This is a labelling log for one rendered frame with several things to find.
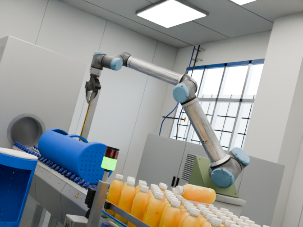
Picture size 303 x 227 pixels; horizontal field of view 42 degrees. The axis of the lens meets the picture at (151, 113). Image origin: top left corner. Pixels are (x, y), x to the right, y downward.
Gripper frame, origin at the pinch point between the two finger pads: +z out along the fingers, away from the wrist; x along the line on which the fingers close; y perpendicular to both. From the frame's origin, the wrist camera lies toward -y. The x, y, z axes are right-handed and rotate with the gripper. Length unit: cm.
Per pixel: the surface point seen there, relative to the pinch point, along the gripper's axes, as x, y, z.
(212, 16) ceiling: -241, 235, -140
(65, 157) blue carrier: 9.3, -7.6, 41.3
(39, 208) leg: 9, 23, 93
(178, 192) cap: -6, -127, 17
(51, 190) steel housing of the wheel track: 11, -1, 68
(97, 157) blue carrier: -6.0, -26.8, 32.8
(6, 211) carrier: 40, -7, 84
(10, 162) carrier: 49, -26, 44
